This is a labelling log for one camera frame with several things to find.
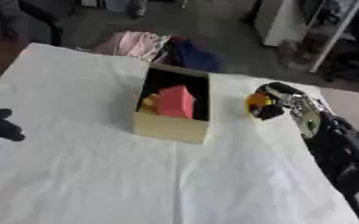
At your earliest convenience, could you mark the orange round toy fruit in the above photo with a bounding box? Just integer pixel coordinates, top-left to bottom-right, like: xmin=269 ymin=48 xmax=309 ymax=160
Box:
xmin=245 ymin=93 xmax=273 ymax=114

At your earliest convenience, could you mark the black chair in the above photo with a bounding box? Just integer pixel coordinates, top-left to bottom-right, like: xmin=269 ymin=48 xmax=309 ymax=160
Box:
xmin=15 ymin=0 xmax=67 ymax=47

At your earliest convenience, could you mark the white cabinet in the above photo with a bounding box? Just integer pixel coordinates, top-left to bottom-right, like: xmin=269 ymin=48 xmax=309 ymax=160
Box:
xmin=253 ymin=0 xmax=312 ymax=47

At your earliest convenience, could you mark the tan cardboard box black inside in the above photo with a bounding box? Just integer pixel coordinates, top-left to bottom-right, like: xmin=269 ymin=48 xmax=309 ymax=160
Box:
xmin=131 ymin=63 xmax=212 ymax=144

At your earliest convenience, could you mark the pink rectangular block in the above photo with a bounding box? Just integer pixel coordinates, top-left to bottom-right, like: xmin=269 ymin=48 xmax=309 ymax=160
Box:
xmin=156 ymin=84 xmax=198 ymax=120

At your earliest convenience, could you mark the white metal frame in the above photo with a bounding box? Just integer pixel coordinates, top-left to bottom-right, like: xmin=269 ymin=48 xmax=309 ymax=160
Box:
xmin=308 ymin=0 xmax=359 ymax=74

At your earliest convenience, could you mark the pink folded cloth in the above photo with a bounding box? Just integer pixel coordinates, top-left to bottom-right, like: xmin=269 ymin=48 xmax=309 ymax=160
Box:
xmin=94 ymin=31 xmax=172 ymax=61

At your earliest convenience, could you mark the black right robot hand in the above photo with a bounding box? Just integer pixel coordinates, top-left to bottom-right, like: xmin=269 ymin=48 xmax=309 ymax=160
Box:
xmin=248 ymin=81 xmax=308 ymax=121

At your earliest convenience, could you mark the dark blue folded cloth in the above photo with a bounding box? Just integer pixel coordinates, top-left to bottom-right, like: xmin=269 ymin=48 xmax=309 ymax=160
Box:
xmin=155 ymin=36 xmax=222 ymax=74

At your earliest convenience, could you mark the small yellow toy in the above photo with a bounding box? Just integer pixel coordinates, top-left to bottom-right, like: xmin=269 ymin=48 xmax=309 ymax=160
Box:
xmin=139 ymin=94 xmax=160 ymax=113

